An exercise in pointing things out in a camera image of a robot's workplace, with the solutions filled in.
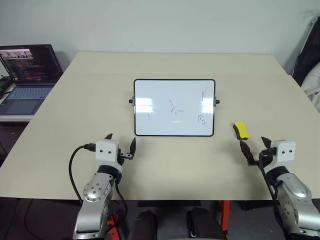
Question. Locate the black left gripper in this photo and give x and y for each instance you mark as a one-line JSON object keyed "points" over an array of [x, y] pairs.
{"points": [[126, 156]]}

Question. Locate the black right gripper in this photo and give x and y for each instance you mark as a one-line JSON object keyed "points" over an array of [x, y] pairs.
{"points": [[267, 155]]}

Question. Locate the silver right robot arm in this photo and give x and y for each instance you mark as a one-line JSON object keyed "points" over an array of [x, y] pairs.
{"points": [[295, 195]]}

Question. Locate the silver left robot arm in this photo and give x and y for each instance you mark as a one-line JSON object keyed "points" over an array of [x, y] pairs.
{"points": [[96, 192]]}

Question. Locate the yellow and black eraser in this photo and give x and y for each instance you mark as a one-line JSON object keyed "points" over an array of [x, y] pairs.
{"points": [[243, 128]]}

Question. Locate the small black-framed whiteboard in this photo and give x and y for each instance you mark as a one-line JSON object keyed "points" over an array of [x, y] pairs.
{"points": [[175, 95]]}

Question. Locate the white crumpled cloth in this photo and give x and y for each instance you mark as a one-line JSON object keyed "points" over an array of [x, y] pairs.
{"points": [[312, 85]]}

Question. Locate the dark rounded shape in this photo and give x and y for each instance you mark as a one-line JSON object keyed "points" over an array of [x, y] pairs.
{"points": [[142, 225], [207, 222]]}

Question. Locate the black upright panel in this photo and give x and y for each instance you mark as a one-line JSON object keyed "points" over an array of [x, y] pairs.
{"points": [[306, 55]]}

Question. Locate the white side desk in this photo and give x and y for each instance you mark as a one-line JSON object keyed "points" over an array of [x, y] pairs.
{"points": [[12, 118]]}

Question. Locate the open grey laptop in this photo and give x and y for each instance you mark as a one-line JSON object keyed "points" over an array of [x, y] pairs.
{"points": [[30, 65]]}

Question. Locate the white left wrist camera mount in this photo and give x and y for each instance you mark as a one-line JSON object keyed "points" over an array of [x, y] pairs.
{"points": [[106, 150]]}

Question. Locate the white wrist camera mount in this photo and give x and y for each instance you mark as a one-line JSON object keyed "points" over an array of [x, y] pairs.
{"points": [[285, 152], [106, 150]]}

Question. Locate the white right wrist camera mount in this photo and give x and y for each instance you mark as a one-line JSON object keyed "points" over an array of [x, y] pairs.
{"points": [[285, 152]]}

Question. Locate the orange metal frame post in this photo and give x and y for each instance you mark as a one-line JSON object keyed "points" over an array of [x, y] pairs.
{"points": [[225, 215], [111, 225]]}

